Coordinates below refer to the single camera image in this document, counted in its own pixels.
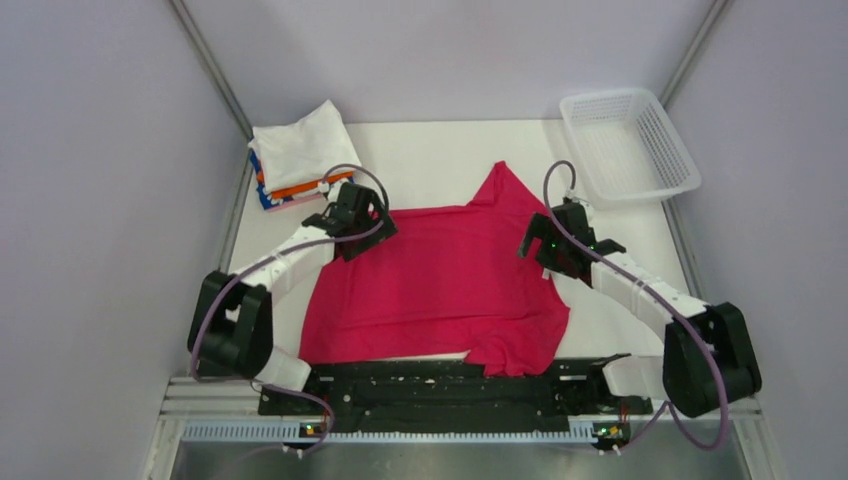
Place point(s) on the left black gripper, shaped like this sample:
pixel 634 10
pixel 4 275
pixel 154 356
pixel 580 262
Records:
pixel 371 239

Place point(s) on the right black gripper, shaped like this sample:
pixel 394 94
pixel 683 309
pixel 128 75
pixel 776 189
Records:
pixel 541 226

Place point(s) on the red t shirt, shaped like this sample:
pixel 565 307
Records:
pixel 449 281

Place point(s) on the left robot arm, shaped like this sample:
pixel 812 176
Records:
pixel 233 323

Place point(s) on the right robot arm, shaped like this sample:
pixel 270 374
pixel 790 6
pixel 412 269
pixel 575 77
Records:
pixel 708 357

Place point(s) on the orange folded t shirt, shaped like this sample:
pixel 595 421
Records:
pixel 281 193

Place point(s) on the pink folded t shirt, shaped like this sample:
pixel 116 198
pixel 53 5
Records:
pixel 298 199

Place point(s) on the white folded t shirt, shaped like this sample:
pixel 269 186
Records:
pixel 302 152

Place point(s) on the blue floral folded t shirt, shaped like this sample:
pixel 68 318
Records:
pixel 266 202

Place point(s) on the white plastic basket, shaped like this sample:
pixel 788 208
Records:
pixel 626 148

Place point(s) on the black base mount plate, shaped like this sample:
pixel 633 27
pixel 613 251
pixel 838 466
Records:
pixel 450 396

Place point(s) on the white slotted cable duct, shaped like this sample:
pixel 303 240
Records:
pixel 294 432

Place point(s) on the right aluminium frame post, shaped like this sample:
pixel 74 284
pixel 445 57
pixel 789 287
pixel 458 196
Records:
pixel 703 33

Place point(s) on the aluminium frame post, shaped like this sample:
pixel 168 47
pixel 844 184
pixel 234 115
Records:
pixel 210 65
pixel 703 33

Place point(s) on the left aluminium frame post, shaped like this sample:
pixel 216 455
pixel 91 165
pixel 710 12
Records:
pixel 210 65

